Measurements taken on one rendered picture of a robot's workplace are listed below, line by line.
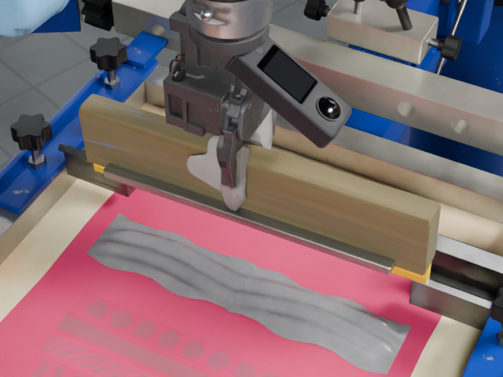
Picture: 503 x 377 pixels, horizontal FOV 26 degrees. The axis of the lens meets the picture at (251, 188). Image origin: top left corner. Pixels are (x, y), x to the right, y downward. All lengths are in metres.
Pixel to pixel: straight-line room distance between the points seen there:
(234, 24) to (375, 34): 0.43
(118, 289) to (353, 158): 0.32
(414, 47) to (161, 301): 0.43
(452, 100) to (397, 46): 0.10
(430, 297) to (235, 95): 0.31
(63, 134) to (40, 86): 1.69
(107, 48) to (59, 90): 1.64
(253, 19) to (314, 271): 0.37
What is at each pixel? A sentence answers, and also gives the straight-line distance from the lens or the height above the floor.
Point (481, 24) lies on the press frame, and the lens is 1.55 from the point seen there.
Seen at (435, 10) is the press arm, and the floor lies 1.02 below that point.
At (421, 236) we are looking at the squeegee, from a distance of 1.01.
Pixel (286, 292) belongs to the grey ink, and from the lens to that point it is 1.17.
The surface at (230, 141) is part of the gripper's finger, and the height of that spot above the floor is 1.19.
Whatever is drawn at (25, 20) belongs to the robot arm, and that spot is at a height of 1.38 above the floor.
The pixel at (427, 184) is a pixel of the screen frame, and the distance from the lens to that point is 1.28.
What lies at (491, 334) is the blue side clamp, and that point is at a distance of 1.11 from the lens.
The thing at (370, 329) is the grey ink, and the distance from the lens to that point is 1.15.
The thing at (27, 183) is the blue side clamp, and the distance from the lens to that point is 1.25.
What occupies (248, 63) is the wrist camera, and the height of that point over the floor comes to 1.27.
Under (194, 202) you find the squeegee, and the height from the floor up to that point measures 1.08.
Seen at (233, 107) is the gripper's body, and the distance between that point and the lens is 0.98.
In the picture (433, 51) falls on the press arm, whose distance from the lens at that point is 1.56.
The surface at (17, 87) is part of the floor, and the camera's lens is 3.00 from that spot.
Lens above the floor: 1.86
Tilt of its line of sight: 45 degrees down
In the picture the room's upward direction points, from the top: straight up
